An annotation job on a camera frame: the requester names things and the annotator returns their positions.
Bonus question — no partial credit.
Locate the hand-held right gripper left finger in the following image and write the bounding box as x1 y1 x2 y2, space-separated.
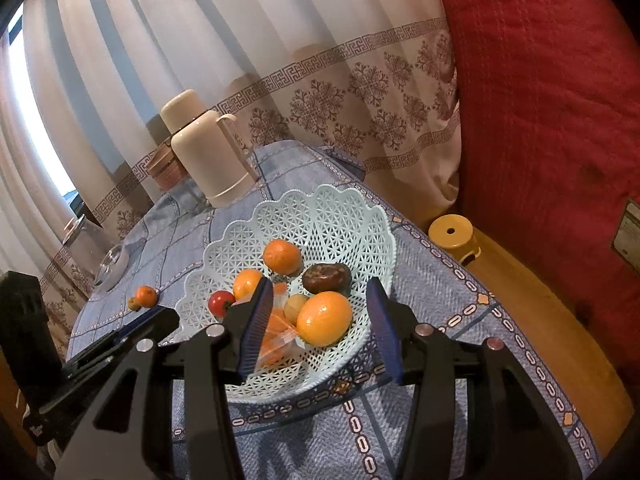
54 276 275 480

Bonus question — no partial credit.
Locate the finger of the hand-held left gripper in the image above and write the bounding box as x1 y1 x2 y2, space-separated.
60 305 180 381

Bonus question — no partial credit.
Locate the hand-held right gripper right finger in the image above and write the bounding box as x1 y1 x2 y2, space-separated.
365 276 583 480

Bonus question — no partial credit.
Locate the clear bag of orange fruit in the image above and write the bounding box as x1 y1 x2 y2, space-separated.
257 282 308 367

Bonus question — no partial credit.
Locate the large orange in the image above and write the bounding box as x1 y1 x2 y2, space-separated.
296 291 353 347

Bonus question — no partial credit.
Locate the dark brown fruit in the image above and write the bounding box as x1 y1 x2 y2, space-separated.
302 263 352 295

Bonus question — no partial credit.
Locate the pale lattice plastic basket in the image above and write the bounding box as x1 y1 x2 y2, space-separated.
175 184 398 405

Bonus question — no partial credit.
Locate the glass bowl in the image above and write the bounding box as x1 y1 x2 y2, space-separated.
96 245 132 292

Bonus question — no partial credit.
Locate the metal lidded pot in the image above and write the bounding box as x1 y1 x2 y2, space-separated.
61 214 88 247

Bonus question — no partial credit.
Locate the yellow plastic stool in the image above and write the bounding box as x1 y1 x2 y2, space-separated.
428 214 482 267

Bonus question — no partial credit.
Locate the brown round container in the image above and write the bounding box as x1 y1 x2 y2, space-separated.
146 141 188 192

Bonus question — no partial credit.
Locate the window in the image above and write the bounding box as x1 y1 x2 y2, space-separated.
0 5 76 206

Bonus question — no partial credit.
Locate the red sofa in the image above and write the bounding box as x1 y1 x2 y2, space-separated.
427 0 640 386

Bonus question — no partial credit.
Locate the beige patterned curtain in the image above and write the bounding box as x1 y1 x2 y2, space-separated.
0 0 461 321

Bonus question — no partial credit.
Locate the cream thermos with handle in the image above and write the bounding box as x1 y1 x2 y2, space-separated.
171 111 258 208

